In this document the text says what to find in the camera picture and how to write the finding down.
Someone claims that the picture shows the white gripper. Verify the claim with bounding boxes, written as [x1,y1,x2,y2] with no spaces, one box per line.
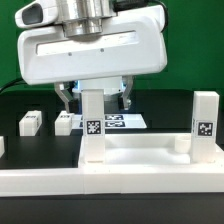
[15,0,168,113]

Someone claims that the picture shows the white desk top tray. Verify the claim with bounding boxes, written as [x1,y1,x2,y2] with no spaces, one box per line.
[77,132,224,169]

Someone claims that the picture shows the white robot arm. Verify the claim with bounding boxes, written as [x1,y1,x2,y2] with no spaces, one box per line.
[15,0,168,111]

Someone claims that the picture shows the fiducial marker sheet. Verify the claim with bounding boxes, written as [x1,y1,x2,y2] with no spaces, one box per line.
[79,113,148,130]

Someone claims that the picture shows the black cable bundle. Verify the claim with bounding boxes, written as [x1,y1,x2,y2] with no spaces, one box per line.
[0,77,23,95]

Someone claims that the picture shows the white front fence wall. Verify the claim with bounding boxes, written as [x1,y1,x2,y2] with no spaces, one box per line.
[0,165,224,197]

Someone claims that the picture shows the white fence wall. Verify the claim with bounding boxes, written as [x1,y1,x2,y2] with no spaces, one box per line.
[0,136,5,158]
[0,165,224,197]

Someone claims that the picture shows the white left fence wall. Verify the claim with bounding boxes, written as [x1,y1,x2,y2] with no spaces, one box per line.
[0,136,5,158]

